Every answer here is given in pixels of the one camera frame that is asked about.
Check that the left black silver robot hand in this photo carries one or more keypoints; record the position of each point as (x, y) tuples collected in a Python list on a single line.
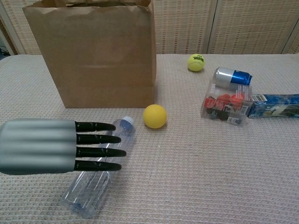
[(37, 147)]

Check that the clear plastic water bottle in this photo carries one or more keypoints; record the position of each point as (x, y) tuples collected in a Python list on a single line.
[(88, 191)]

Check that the brown paper bag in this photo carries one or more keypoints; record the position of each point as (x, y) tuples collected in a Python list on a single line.
[(98, 58)]

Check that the clear box with red items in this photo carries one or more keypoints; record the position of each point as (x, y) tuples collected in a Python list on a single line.
[(226, 103)]

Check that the yellow foam ball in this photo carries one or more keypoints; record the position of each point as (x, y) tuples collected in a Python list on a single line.
[(154, 116)]

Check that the white woven tablecloth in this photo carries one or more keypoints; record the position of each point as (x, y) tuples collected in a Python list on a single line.
[(187, 168)]

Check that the yellow green tennis ball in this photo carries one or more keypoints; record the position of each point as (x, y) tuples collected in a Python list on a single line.
[(196, 63)]

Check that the blue silver drink can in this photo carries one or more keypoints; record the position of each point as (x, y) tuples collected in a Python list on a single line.
[(231, 75)]

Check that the woven folding screen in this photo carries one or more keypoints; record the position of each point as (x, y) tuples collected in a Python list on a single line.
[(233, 25)]

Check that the blue cookie package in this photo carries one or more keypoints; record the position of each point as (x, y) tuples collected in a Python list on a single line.
[(273, 106)]

